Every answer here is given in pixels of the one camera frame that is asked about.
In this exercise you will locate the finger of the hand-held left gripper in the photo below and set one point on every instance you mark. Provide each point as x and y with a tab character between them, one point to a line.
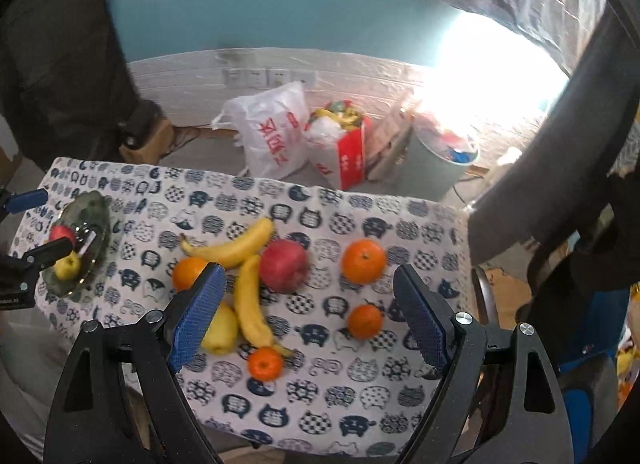
47	251
27	199

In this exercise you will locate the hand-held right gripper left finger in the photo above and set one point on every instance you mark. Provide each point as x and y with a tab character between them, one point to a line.
197	319

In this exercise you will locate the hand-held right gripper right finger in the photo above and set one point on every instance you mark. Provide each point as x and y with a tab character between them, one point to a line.
420	324

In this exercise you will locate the small red apple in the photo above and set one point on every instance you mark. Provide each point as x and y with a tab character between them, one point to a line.
60	234

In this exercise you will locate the green glass plate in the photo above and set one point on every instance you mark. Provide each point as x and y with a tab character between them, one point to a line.
92	214

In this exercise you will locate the large orange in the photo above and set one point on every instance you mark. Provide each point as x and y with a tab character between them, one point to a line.
364	260

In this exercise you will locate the yellow banana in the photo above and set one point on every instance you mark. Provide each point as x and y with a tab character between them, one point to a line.
240	244
250	304

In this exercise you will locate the small yellow pear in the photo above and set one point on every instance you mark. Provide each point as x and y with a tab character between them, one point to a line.
67	268

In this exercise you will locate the large yellow pear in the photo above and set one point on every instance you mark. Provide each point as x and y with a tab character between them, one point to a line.
225	329

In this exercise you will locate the medium orange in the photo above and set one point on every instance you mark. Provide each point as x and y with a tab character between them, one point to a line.
185	271

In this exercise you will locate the small orange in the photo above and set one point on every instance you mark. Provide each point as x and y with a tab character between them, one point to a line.
265	363
365	321

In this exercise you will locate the large red apple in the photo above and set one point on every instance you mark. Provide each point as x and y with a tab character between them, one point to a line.
282	264

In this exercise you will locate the cat print tablecloth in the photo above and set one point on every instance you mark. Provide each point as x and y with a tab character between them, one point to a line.
325	394

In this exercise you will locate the black cylindrical device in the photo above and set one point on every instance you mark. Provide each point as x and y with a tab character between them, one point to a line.
140	124

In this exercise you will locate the wooden box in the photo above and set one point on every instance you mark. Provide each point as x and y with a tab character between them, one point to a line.
160	141

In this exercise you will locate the pale green trash bin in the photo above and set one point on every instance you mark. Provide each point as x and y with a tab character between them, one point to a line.
430	169

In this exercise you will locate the dark curtain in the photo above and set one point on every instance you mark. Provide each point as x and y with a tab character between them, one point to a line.
60	44

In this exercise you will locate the blue cloth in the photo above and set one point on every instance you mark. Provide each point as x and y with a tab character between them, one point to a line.
590	344

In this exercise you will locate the red and white box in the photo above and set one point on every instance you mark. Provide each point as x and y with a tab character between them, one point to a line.
345	154

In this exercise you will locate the cardboard box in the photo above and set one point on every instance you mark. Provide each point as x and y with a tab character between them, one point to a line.
387	139

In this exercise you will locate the white plastic container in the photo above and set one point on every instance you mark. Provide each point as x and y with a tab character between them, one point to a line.
510	157

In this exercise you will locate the white plastic bag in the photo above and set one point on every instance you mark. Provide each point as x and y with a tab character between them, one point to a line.
270	134

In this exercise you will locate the black office chair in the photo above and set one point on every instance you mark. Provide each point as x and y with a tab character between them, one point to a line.
550	169

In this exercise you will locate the white wall socket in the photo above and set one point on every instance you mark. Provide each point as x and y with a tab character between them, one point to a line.
254	77
232	78
278	77
303	78

